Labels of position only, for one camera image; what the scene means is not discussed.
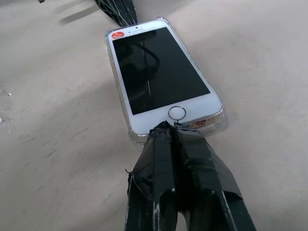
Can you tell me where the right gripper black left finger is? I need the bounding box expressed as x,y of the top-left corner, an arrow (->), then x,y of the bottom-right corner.
124,121 -> 180,231

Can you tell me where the clear plastic scrap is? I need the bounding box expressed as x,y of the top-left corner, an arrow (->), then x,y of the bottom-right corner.
0,81 -> 14,133

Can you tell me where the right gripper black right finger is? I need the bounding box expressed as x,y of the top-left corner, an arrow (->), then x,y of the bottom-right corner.
172,122 -> 257,231

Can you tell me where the clear phone case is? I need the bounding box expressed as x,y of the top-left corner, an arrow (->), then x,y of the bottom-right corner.
103,16 -> 227,153

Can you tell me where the white smartphone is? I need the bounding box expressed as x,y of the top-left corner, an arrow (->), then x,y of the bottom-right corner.
107,20 -> 223,138

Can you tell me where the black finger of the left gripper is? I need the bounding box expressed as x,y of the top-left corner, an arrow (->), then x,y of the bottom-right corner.
93,0 -> 126,26
115,0 -> 139,26

